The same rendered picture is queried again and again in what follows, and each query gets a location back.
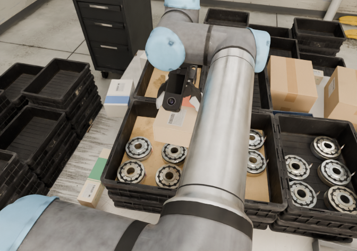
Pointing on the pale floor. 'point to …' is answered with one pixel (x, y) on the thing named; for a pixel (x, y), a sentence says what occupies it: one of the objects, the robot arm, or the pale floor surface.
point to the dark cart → (113, 23)
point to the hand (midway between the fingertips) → (179, 114)
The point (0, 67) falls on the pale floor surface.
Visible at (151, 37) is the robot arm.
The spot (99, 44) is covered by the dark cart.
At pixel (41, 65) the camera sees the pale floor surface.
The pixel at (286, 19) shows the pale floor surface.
